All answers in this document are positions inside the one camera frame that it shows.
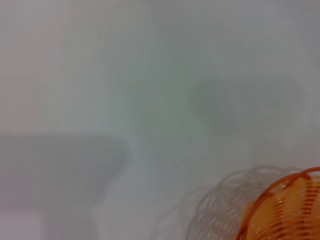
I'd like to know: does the orange woven plastic basket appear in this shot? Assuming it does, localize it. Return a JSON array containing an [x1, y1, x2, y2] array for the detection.
[[236, 166, 320, 240]]

